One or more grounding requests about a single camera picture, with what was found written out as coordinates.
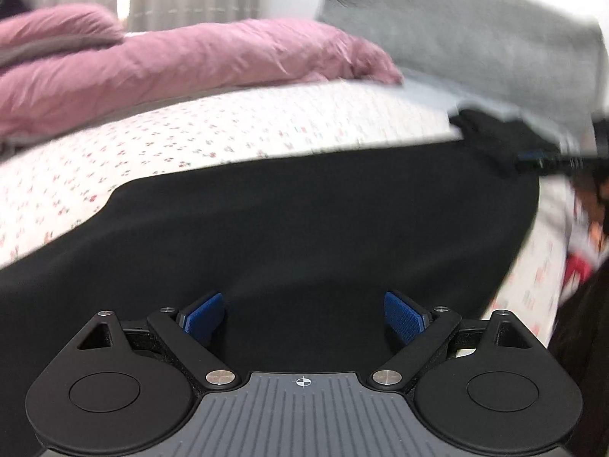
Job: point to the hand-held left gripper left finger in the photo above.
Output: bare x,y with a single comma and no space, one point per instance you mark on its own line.
204,316

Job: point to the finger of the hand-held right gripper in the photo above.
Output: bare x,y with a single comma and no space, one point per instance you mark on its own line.
547,162

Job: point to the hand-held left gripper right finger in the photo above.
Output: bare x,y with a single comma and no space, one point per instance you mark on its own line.
403,316

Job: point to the black pants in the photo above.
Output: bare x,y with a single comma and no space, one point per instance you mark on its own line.
285,228

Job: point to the grey pillow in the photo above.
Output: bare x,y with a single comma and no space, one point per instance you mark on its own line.
452,33

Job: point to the cherry-print bed sheet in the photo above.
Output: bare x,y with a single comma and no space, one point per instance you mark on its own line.
214,123

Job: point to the pink duvet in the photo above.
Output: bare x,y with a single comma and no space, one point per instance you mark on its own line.
190,62

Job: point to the pink pillow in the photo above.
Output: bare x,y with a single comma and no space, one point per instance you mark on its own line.
52,28

